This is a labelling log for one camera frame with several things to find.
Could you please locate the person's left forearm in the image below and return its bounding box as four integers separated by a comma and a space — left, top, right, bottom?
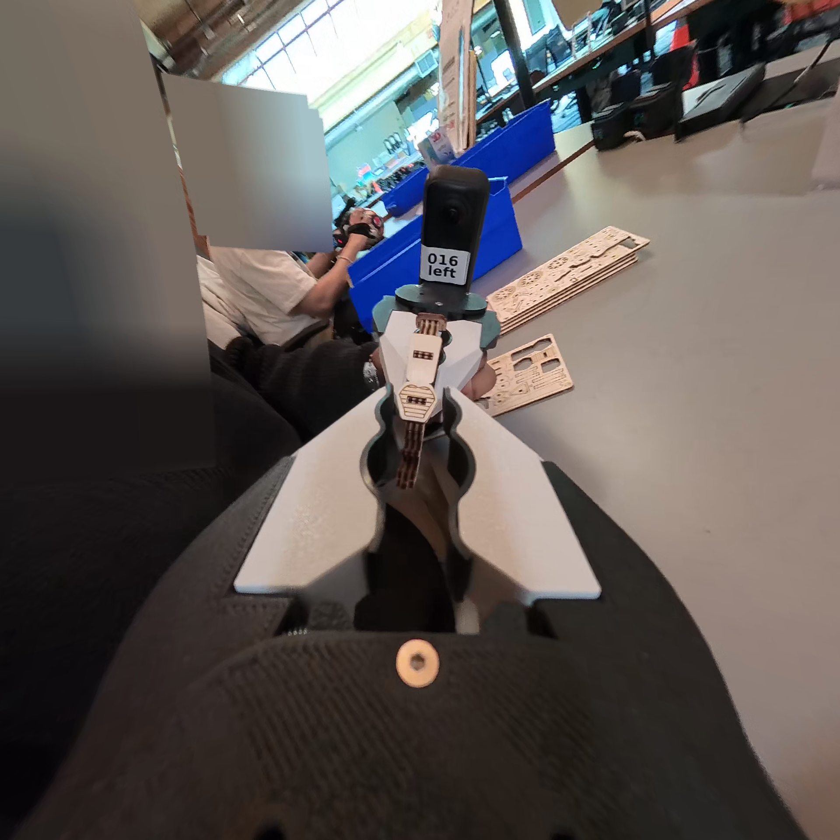
209, 336, 383, 447

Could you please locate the grey desk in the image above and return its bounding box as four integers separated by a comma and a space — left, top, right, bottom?
387, 85, 840, 840

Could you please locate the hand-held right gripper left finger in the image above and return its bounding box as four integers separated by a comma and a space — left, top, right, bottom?
233, 388, 389, 595

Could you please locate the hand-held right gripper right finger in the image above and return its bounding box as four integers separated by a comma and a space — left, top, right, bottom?
441, 386, 602, 608

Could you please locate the wooden sign stand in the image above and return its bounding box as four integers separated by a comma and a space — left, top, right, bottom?
437, 0, 481, 156

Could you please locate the black case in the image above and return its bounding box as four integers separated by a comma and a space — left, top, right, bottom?
676, 62, 786, 143

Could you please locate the black device box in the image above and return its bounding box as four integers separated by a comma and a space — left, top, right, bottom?
591, 87, 683, 154

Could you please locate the single wooden puzzle sheet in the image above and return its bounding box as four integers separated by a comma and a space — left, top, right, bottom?
476, 333, 574, 418

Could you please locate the small laser-cut wooden piece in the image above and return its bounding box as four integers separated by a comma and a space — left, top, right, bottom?
395, 314, 454, 491

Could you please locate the stack of wooden puzzle sheets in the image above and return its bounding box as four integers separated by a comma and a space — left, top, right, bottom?
487, 226, 651, 336

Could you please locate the blue plastic bin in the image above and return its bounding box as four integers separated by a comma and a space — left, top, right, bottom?
346, 178, 524, 333
381, 100, 557, 219

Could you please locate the person's left hand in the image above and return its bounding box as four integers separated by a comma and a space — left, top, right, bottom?
459, 364, 497, 403

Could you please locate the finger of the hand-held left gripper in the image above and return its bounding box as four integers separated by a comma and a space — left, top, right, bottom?
433, 320, 488, 398
379, 311, 421, 396

